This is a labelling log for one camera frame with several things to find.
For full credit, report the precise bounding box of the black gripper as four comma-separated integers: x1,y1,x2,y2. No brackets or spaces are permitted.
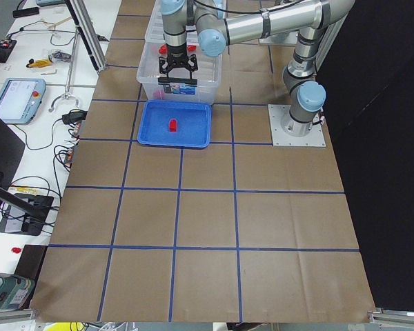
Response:
158,43,197,79

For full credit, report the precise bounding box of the clear plastic box lid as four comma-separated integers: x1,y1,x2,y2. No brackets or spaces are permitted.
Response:
146,1,228,53

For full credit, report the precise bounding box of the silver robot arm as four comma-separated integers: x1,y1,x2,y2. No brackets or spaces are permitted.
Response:
158,0,354,137

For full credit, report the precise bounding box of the black box latch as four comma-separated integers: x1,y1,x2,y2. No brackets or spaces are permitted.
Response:
158,77,198,86

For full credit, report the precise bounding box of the clear plastic storage box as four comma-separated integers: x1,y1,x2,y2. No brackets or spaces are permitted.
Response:
137,42,222,104

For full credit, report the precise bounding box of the black adapter box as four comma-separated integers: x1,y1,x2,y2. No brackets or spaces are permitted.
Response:
61,110,88,125

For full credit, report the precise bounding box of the blue plastic tray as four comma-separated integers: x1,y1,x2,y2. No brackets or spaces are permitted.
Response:
137,100,212,148

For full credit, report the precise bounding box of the metal stand with hook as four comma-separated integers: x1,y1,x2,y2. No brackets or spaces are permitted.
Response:
48,28,79,112

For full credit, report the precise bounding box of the yellow tool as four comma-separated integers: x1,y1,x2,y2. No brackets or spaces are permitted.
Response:
26,59,52,68

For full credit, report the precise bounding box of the blue teach pendant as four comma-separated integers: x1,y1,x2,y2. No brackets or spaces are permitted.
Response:
0,78,46,125

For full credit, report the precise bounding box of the black electronics board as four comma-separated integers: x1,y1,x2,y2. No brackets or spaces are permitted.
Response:
0,38,17,63

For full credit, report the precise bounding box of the black monitor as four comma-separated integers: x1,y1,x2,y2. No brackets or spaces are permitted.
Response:
0,119,49,223

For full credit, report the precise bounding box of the green device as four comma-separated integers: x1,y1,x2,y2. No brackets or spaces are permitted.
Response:
0,273,35,311

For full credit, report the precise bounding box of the aluminium profile bottom left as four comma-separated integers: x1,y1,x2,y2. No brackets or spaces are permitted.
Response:
0,309,36,324

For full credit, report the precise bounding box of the aluminium profile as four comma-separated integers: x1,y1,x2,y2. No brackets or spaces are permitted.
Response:
0,309,36,324
368,308,414,329

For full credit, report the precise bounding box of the aluminium profile bottom right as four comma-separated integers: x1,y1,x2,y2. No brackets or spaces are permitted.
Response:
368,308,414,329

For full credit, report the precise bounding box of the aluminium frame post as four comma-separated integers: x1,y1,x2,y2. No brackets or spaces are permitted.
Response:
65,0,106,72

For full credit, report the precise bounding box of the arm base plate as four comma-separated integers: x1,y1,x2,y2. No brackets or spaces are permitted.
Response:
268,104,326,148
259,31,297,46

